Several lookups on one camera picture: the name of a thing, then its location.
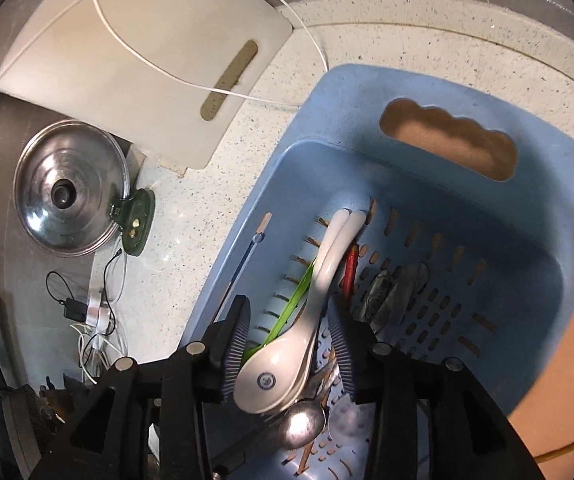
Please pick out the steel pot lid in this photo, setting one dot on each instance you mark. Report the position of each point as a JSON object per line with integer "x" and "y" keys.
{"x": 87, "y": 170}

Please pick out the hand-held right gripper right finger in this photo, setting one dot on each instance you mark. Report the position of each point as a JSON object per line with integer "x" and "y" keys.
{"x": 342, "y": 355}

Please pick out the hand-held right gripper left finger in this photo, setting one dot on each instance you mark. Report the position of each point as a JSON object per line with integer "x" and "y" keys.
{"x": 234, "y": 355}

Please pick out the blue plastic utensil basket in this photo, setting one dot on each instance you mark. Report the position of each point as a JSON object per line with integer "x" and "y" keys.
{"x": 317, "y": 110}

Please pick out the green plastic stick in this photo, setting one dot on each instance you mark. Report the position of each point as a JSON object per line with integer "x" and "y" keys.
{"x": 292, "y": 305}

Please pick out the metal spoon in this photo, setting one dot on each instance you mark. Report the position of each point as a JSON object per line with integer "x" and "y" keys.
{"x": 378, "y": 295}
{"x": 299, "y": 425}

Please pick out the white ceramic spoon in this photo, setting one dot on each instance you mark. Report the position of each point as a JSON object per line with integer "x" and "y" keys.
{"x": 277, "y": 355}
{"x": 358, "y": 222}

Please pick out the red-topped wooden chopstick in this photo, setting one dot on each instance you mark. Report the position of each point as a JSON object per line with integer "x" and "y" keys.
{"x": 351, "y": 270}

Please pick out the white cutting board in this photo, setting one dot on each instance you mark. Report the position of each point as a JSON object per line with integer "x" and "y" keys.
{"x": 117, "y": 110}

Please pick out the black charger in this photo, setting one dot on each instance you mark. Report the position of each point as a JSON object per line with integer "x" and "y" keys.
{"x": 73, "y": 308}

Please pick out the black mesh device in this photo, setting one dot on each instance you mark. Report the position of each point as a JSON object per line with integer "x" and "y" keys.
{"x": 42, "y": 400}

